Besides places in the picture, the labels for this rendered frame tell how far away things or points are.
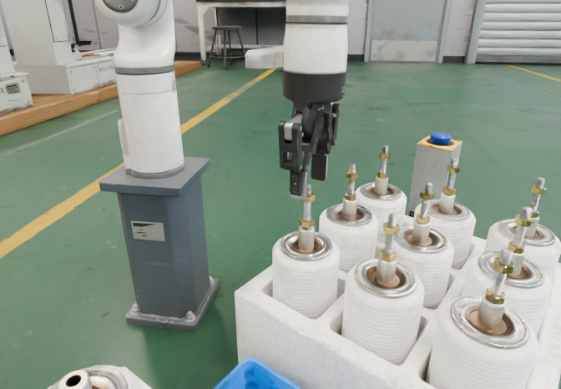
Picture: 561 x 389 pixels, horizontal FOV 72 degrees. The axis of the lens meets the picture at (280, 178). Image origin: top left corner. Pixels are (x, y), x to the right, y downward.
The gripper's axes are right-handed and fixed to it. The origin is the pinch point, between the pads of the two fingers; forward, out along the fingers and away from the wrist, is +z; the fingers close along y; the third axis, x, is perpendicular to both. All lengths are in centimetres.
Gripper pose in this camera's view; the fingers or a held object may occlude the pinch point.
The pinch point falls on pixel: (309, 179)
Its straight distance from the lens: 51.5
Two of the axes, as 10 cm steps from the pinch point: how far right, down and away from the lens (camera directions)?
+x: -8.9, -1.9, 4.2
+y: 4.6, -3.4, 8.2
